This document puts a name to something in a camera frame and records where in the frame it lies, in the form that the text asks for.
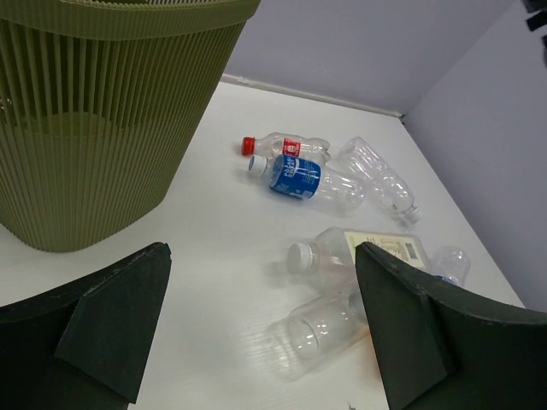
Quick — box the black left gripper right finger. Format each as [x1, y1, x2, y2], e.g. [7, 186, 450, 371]
[356, 243, 546, 409]

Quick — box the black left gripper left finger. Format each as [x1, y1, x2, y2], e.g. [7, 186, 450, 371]
[1, 243, 172, 409]

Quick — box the small blue label bottle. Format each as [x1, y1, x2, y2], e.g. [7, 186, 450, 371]
[431, 246, 471, 287]

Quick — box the small clear jar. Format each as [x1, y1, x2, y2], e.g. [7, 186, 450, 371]
[263, 290, 369, 381]

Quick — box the square bottle cream label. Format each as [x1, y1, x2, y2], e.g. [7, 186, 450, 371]
[286, 226, 429, 295]

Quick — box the clear capless bottle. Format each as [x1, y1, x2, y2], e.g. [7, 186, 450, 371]
[335, 137, 422, 226]

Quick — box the blue label clear bottle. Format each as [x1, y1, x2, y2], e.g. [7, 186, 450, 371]
[248, 155, 365, 217]

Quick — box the red cap clear bottle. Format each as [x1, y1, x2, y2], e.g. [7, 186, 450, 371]
[241, 132, 331, 164]

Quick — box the olive green slatted bin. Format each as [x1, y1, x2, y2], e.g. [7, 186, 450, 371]
[1, 1, 259, 253]

